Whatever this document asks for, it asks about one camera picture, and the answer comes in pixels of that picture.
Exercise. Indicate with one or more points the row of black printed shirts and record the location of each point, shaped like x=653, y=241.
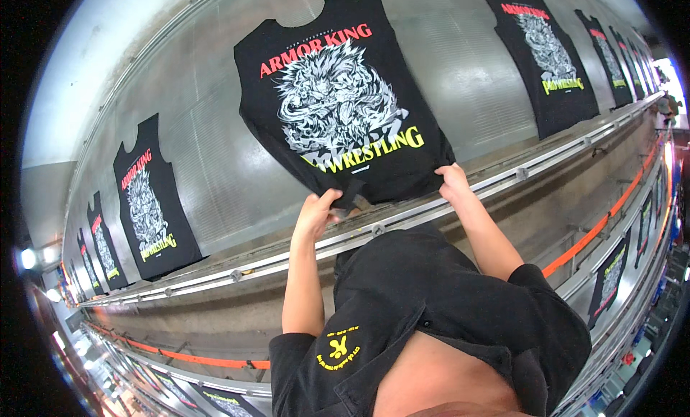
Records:
x=161, y=239
x=517, y=77

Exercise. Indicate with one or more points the person's body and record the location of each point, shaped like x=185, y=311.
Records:
x=431, y=309

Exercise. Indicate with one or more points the bright ceiling lamp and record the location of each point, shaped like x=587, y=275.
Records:
x=27, y=258
x=53, y=295

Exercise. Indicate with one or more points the person's right fingers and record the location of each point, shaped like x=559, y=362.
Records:
x=447, y=171

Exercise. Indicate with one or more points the person's left hand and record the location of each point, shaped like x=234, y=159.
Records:
x=312, y=215

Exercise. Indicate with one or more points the orange bar under table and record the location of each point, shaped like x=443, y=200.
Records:
x=579, y=240

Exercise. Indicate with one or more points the black t-shirt with beast print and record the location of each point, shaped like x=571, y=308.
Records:
x=259, y=55

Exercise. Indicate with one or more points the person's left fingers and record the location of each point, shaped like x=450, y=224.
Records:
x=326, y=197

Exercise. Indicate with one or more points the person's right hand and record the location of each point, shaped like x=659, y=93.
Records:
x=458, y=186

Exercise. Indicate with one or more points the long metal table with shirts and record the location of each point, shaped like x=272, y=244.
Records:
x=609, y=279

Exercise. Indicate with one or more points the metal table edge rail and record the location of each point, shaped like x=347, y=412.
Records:
x=269, y=263

